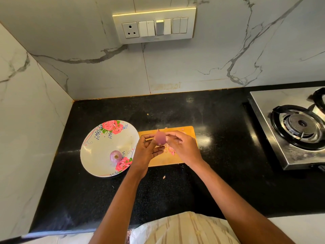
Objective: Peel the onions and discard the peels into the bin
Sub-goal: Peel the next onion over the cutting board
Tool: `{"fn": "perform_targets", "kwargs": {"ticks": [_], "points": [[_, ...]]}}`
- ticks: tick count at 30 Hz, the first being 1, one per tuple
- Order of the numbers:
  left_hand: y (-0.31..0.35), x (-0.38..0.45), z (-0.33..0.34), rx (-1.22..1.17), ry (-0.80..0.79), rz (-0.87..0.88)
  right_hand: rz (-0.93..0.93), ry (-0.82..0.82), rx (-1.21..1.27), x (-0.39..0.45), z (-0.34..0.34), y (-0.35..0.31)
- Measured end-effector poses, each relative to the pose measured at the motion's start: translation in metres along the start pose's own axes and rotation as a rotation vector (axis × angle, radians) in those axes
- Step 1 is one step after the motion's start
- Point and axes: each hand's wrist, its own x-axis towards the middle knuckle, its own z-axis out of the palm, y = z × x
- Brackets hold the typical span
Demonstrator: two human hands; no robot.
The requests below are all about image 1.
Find white wall switch panel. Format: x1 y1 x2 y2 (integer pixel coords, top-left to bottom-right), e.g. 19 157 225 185
112 7 197 45

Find person's left hand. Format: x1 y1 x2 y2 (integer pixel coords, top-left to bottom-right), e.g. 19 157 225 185
130 133 166 178

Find small pink onion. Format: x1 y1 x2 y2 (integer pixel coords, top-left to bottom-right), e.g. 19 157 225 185
110 150 124 164
154 130 168 146

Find person's right forearm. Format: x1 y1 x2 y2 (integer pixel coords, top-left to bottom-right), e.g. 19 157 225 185
191 161 295 244

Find white floral plate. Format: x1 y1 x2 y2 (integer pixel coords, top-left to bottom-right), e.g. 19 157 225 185
80 120 140 178

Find wooden cutting board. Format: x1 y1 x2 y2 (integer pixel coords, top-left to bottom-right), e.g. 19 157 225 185
138 126 197 167

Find person's right hand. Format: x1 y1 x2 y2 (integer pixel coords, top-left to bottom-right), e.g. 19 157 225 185
166 130 205 170

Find stainless steel gas stove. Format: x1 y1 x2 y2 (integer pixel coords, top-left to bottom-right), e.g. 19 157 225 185
248 87 325 170

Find person's left forearm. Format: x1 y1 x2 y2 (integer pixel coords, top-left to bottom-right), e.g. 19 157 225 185
89 169 148 244

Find pile of onion peels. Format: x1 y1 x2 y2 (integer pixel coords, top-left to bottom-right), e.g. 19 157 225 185
161 145 178 179

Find beige striped garment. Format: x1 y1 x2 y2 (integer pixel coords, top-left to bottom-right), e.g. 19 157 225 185
128 211 242 244

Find black stone countertop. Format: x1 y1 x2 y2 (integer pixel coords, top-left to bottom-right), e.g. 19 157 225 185
29 81 325 233

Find black stove burner grate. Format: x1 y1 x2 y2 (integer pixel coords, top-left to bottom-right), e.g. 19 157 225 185
270 104 325 151
309 87 325 116

